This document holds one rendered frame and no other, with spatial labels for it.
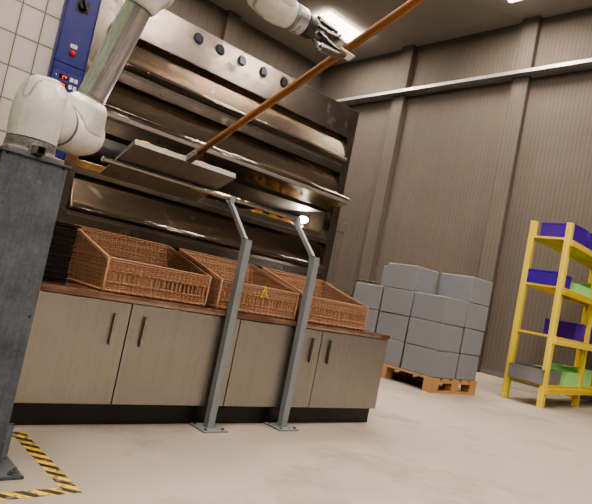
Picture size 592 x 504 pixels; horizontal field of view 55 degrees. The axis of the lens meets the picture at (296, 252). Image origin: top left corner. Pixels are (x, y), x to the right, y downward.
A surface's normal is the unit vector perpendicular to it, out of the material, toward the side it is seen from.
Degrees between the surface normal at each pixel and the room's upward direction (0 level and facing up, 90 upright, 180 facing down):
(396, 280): 90
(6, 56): 90
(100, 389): 90
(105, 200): 70
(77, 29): 90
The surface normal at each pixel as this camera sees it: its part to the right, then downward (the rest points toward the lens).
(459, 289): -0.74, -0.19
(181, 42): 0.65, 0.08
